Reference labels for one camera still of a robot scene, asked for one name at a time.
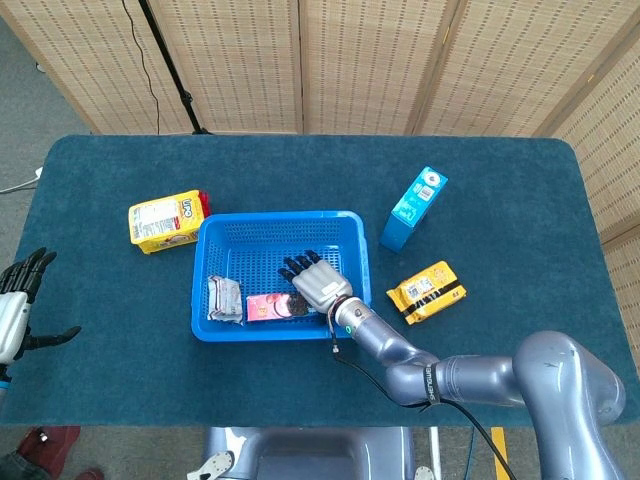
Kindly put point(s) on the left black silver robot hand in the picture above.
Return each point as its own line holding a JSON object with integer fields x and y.
{"x": 15, "y": 310}

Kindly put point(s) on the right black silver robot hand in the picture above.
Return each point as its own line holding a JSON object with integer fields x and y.
{"x": 320, "y": 287}

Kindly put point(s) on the pink blue cookie pack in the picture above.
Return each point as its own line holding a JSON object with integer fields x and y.
{"x": 265, "y": 307}

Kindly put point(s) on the yellow black snack packet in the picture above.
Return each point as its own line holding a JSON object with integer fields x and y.
{"x": 425, "y": 295}

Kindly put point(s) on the blue carton box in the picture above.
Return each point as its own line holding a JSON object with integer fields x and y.
{"x": 410, "y": 215}

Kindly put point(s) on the yellow red Lipo snack bag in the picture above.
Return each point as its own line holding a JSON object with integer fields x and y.
{"x": 160, "y": 222}

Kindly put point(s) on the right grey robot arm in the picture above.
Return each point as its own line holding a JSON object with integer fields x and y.
{"x": 550, "y": 375}

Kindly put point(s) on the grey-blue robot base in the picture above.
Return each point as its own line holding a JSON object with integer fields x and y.
{"x": 310, "y": 455}

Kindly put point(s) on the blue plastic perforated basket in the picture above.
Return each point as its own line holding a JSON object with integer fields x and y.
{"x": 250, "y": 332}

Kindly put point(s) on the white red small snack packet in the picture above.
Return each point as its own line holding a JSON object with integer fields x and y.
{"x": 225, "y": 300}

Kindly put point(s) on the teal carpet table mat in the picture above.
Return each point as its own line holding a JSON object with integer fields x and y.
{"x": 125, "y": 325}

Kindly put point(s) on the dark red shoe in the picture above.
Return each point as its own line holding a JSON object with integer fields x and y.
{"x": 90, "y": 474}
{"x": 55, "y": 442}

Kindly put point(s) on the dark trouser leg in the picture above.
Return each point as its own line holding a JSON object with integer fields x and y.
{"x": 12, "y": 467}

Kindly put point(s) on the white floor strip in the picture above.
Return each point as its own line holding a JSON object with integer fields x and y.
{"x": 436, "y": 450}

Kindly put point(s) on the white dotted base foot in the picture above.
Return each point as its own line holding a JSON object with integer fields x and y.
{"x": 423, "y": 474}
{"x": 217, "y": 462}

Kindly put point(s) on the yellow floor tape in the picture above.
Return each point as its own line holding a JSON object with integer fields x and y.
{"x": 497, "y": 435}

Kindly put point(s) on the wide bamboo folding screen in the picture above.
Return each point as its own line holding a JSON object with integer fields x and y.
{"x": 240, "y": 60}

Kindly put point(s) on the black tripod stand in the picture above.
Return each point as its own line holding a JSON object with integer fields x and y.
{"x": 167, "y": 65}

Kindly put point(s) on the narrow bamboo folding screen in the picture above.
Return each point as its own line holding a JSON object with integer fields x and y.
{"x": 620, "y": 165}

